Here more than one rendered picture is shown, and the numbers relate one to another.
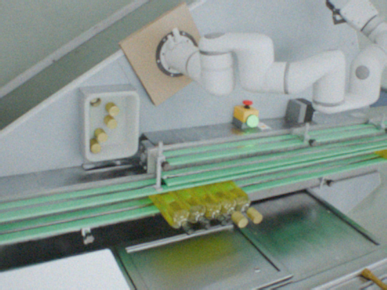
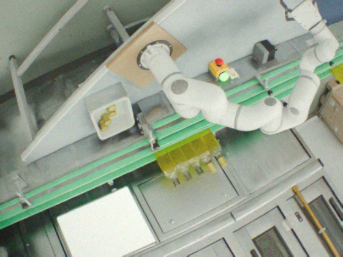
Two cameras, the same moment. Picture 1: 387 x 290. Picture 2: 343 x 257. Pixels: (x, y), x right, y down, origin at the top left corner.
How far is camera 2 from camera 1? 0.86 m
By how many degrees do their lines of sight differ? 35
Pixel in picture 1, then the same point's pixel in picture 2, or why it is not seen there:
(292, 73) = (240, 123)
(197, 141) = not seen: hidden behind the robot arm
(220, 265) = (200, 193)
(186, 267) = (177, 197)
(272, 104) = (241, 50)
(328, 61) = (266, 119)
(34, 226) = not seen: hidden behind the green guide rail
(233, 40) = (193, 100)
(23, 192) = (67, 169)
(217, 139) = not seen: hidden behind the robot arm
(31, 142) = (62, 133)
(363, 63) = (296, 106)
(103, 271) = (126, 205)
